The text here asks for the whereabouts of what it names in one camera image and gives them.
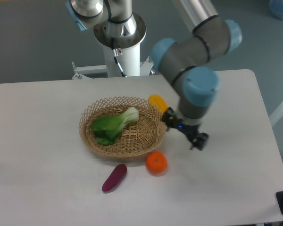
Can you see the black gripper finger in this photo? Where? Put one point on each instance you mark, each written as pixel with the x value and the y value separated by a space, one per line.
pixel 200 141
pixel 170 119

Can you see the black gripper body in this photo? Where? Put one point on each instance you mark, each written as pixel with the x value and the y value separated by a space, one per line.
pixel 189 127

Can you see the green bok choy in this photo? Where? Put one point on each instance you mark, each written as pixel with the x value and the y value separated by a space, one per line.
pixel 108 128

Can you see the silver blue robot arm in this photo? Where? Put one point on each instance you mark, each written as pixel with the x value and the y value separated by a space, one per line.
pixel 181 64

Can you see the woven wicker basket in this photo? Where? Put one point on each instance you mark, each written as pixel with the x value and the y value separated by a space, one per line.
pixel 138 138

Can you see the yellow pepper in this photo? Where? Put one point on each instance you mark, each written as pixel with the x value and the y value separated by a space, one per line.
pixel 159 102

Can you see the orange tangerine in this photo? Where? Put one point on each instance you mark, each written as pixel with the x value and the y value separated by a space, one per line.
pixel 156 162

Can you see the purple sweet potato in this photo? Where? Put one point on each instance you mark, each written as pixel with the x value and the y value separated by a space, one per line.
pixel 116 176

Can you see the white table leg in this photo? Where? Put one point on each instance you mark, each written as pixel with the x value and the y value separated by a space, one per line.
pixel 276 115

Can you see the blue plastic bag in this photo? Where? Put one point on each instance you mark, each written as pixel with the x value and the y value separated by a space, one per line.
pixel 276 8

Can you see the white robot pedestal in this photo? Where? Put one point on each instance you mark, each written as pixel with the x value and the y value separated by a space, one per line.
pixel 121 45

